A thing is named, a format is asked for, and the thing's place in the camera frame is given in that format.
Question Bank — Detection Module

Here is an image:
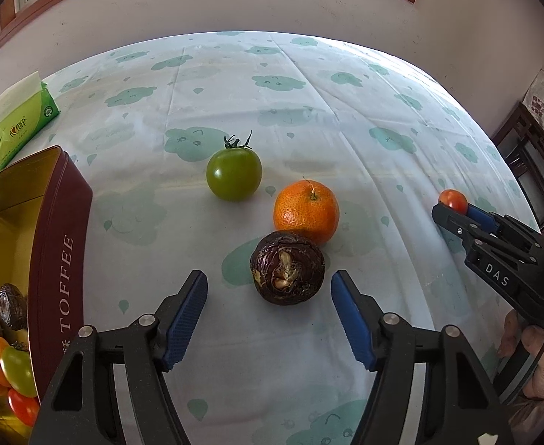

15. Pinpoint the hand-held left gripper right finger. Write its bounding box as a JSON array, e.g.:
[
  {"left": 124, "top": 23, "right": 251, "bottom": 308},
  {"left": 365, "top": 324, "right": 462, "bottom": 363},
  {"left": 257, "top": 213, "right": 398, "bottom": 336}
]
[{"left": 330, "top": 271, "right": 516, "bottom": 445}]

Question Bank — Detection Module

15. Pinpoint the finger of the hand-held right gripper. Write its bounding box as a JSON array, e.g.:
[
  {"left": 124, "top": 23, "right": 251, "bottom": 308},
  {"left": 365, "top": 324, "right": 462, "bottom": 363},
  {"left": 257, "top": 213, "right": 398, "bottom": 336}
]
[
  {"left": 465, "top": 203, "right": 534, "bottom": 244},
  {"left": 432, "top": 201, "right": 490, "bottom": 260}
]

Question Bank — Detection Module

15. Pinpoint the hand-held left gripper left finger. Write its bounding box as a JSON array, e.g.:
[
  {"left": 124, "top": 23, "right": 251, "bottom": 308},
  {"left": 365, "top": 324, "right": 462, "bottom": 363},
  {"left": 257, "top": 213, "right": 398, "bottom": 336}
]
[{"left": 28, "top": 269, "right": 209, "bottom": 445}]

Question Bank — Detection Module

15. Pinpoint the small red tomato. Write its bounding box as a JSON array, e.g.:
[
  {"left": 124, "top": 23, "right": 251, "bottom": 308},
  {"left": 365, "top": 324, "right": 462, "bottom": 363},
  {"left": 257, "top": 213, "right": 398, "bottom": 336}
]
[{"left": 439, "top": 188, "right": 468, "bottom": 214}]

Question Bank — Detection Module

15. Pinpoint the dark red tin box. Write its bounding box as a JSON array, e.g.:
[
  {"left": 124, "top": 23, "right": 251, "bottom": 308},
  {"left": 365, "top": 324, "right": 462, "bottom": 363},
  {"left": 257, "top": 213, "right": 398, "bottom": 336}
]
[{"left": 0, "top": 145, "right": 93, "bottom": 441}]

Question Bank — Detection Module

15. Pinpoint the large green tomato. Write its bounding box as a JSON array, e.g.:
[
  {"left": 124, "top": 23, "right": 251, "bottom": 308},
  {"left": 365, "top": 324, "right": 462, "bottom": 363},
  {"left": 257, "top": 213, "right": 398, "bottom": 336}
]
[{"left": 0, "top": 345, "right": 38, "bottom": 398}]

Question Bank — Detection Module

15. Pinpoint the large red tomato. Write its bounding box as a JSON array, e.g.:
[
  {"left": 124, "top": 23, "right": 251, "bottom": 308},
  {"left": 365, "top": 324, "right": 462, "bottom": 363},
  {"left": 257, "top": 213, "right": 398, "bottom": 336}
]
[{"left": 7, "top": 388, "right": 41, "bottom": 427}]

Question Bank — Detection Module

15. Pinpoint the person's right forearm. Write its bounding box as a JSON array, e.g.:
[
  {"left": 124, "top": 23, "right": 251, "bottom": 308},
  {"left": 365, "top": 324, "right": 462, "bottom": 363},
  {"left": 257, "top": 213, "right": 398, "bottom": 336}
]
[{"left": 506, "top": 392, "right": 544, "bottom": 441}]

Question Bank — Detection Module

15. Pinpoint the dark wooden cabinet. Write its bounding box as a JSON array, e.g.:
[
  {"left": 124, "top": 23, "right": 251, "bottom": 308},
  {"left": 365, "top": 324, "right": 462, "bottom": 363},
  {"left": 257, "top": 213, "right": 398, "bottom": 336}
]
[{"left": 492, "top": 101, "right": 544, "bottom": 237}]

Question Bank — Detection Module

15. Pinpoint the green tomato with stem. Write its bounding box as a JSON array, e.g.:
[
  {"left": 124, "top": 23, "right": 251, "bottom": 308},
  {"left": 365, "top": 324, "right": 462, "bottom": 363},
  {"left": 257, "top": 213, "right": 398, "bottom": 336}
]
[{"left": 206, "top": 131, "right": 263, "bottom": 202}]

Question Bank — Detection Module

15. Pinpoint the cloud print tablecloth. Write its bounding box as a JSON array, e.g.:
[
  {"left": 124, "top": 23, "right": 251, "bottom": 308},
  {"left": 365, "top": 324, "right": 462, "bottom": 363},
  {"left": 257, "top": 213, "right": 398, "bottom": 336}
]
[{"left": 0, "top": 32, "right": 539, "bottom": 445}]

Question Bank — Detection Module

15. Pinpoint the green tissue pack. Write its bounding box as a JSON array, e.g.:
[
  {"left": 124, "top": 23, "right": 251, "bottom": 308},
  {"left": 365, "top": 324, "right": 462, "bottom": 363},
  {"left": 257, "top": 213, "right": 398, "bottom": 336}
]
[{"left": 0, "top": 70, "right": 62, "bottom": 172}]

